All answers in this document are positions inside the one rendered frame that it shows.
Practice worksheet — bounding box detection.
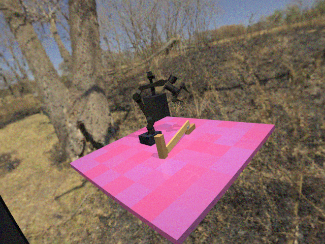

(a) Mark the long wooden rail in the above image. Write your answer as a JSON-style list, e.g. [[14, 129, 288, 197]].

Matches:
[[166, 120, 190, 154]]

